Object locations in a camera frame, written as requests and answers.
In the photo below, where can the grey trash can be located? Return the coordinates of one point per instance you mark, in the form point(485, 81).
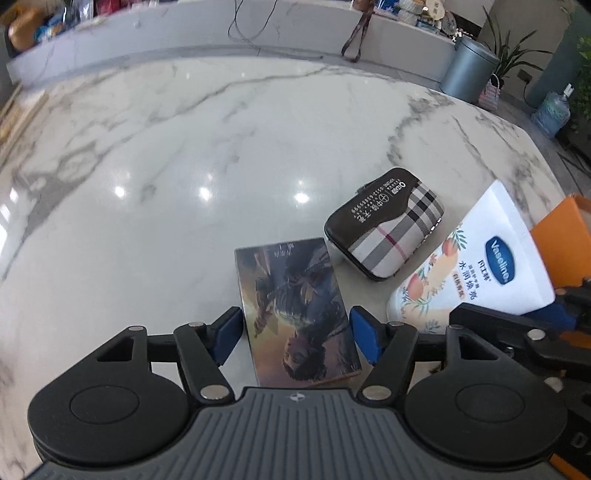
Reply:
point(468, 74)

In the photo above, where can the potted long-leaf plant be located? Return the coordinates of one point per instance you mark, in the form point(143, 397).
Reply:
point(508, 55)

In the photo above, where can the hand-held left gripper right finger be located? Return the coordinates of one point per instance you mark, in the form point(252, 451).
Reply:
point(364, 336)

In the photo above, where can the orange plush toy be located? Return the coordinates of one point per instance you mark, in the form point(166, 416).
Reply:
point(23, 30)

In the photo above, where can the pink checked basket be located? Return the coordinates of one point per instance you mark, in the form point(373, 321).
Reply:
point(489, 97)

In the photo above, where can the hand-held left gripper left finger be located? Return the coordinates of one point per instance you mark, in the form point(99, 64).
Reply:
point(228, 336)

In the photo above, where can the white lotion tube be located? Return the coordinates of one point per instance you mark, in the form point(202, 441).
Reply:
point(485, 249)

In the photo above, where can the plaid zip case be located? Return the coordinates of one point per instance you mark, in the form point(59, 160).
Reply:
point(383, 230)

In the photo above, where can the wall socket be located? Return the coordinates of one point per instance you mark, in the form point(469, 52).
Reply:
point(524, 75)

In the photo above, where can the printed picture card box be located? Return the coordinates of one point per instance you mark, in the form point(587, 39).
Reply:
point(295, 314)

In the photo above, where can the green leafy plant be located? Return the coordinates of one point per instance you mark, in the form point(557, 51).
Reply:
point(582, 83)

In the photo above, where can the blue water bottle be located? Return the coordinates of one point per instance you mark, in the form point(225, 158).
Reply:
point(551, 113)

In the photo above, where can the orange-rimmed white box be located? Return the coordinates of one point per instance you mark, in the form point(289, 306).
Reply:
point(565, 240)

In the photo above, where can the marble bench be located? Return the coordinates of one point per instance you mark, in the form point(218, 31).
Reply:
point(138, 41)

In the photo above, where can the blue snack bags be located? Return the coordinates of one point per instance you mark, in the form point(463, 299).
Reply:
point(50, 26)

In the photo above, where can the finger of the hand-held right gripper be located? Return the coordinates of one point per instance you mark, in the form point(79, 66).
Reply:
point(508, 330)
point(579, 304)

